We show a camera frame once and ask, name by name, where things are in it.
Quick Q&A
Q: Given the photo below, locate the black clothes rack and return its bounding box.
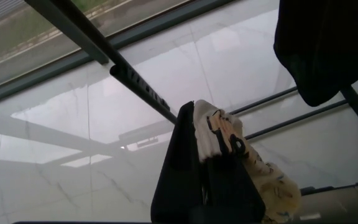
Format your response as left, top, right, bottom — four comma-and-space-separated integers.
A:
50, 0, 358, 141

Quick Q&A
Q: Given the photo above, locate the black garment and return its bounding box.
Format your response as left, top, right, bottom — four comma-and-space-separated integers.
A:
273, 0, 358, 108

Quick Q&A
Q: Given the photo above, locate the window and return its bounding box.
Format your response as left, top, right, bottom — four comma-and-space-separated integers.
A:
0, 0, 236, 110

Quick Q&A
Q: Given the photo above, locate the cream printed garment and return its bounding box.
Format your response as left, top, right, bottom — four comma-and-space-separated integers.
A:
193, 99, 302, 224

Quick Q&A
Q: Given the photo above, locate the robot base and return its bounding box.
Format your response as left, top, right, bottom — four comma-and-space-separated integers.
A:
292, 182, 358, 224

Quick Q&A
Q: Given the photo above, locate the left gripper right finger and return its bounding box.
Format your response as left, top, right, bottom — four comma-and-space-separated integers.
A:
201, 154, 267, 223

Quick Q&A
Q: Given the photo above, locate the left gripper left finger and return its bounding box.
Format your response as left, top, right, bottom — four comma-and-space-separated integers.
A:
150, 100, 203, 223

